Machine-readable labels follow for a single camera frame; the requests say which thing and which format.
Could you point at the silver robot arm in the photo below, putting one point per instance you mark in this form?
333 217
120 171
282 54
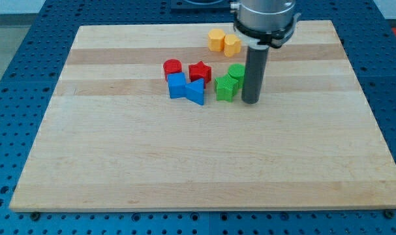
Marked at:
263 24

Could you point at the yellow heart block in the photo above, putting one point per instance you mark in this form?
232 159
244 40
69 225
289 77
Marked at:
232 45

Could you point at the blue triangle block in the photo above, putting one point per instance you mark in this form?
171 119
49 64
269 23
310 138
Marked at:
195 91

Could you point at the blue cube block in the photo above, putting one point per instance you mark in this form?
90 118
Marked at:
176 85

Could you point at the green star block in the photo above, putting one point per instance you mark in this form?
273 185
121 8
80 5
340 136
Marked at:
226 88

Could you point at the red star block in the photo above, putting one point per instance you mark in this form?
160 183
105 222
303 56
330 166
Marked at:
200 70

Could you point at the light wooden board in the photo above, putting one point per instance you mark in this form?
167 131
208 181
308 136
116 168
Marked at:
112 140

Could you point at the red cylinder block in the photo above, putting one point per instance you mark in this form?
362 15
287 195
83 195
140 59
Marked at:
171 66

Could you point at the green cylinder block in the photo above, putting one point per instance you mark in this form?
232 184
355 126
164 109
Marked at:
237 72

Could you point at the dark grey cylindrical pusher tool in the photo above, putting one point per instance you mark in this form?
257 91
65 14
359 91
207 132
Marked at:
255 65

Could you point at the yellow hexagon block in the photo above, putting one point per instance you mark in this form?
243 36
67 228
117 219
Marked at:
215 41

